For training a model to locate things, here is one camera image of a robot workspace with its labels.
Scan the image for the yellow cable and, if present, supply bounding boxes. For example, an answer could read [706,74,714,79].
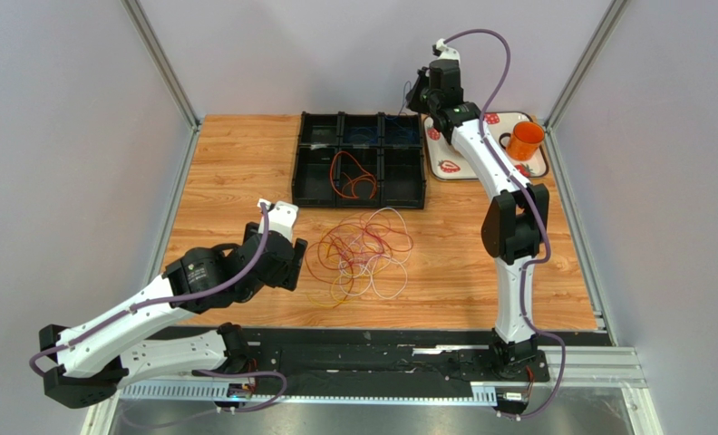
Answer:
[307,226,384,309]

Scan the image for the blue cable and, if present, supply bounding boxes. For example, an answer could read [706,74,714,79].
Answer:
[342,123,384,146]

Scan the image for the orange cable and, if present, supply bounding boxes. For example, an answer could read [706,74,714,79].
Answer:
[328,150,380,201]

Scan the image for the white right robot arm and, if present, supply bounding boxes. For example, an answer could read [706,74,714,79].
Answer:
[406,58,549,379]

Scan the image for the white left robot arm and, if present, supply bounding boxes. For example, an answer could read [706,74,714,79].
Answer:
[30,222,308,409]

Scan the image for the strawberry print serving tray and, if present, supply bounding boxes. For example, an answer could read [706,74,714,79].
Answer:
[422,111,549,181]

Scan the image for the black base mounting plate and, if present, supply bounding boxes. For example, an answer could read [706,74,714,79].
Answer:
[153,325,614,400]

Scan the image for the black compartment organizer tray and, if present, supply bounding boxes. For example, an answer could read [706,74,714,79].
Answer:
[291,111,427,209]

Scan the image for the orange mug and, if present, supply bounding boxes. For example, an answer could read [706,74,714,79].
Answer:
[499,121,545,161]

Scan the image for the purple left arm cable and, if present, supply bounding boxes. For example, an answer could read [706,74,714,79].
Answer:
[28,201,289,430]

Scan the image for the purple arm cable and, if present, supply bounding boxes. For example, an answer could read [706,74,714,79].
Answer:
[28,201,289,430]
[440,28,567,421]

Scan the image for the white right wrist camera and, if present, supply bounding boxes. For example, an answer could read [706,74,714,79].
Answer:
[432,38,461,63]

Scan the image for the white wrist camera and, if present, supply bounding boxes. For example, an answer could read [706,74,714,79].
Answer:
[257,198,299,242]
[432,38,461,63]

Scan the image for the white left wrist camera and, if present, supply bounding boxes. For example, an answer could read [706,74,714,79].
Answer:
[257,198,299,242]

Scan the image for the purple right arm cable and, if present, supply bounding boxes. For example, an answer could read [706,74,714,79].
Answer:
[440,28,567,421]

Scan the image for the white cable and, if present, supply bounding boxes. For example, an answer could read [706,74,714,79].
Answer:
[331,208,412,301]

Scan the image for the pink cable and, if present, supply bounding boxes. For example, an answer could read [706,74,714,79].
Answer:
[358,207,414,266]

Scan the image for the red cable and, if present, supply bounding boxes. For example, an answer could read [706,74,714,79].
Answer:
[304,219,414,296]

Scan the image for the right aluminium corner post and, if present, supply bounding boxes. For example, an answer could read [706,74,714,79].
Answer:
[544,0,630,131]

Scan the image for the aluminium corner frame post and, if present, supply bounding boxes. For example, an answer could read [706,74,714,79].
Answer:
[121,0,202,129]

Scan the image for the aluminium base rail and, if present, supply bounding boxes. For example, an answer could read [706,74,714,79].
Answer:
[118,345,645,407]

